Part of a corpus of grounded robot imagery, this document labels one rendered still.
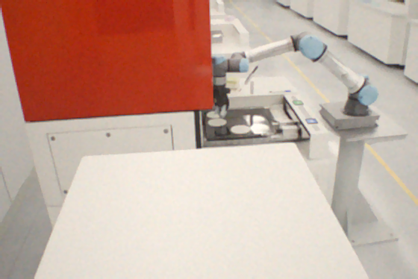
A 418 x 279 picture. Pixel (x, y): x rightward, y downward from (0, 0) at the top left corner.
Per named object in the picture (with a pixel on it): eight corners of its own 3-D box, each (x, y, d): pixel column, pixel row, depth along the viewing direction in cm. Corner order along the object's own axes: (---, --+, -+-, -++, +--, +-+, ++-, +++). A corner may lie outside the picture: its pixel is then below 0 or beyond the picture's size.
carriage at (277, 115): (283, 139, 210) (283, 134, 208) (269, 113, 242) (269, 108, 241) (297, 138, 210) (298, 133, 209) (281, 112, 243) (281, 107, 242)
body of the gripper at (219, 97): (209, 106, 217) (208, 85, 212) (216, 101, 224) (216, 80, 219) (222, 108, 214) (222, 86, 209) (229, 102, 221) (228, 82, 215)
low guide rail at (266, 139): (204, 146, 212) (204, 142, 210) (204, 145, 213) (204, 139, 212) (296, 140, 215) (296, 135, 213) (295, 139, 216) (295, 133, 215)
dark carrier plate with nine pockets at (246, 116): (207, 137, 205) (207, 136, 204) (203, 111, 236) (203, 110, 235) (274, 133, 207) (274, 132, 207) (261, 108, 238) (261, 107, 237)
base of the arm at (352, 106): (363, 106, 239) (364, 90, 235) (372, 115, 225) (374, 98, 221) (340, 107, 239) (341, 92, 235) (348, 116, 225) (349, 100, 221)
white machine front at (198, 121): (199, 198, 169) (194, 112, 152) (192, 121, 242) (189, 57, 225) (207, 198, 169) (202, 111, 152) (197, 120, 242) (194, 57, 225)
